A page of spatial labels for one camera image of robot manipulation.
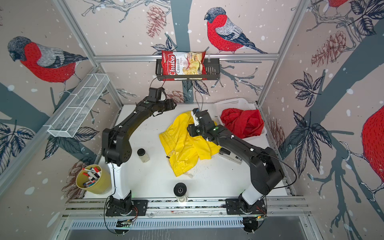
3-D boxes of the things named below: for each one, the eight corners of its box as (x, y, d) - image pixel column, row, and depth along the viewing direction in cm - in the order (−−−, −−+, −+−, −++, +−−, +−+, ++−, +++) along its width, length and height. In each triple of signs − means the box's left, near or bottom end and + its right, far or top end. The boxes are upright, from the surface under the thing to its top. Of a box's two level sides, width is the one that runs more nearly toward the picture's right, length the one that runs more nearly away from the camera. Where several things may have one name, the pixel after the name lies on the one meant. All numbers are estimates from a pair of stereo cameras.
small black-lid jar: (140, 162, 90) (135, 155, 83) (142, 155, 93) (138, 148, 86) (148, 162, 90) (144, 155, 83) (150, 155, 93) (146, 148, 86)
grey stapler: (217, 153, 95) (218, 150, 91) (220, 149, 97) (221, 145, 93) (239, 167, 89) (241, 164, 85) (242, 162, 91) (244, 158, 87)
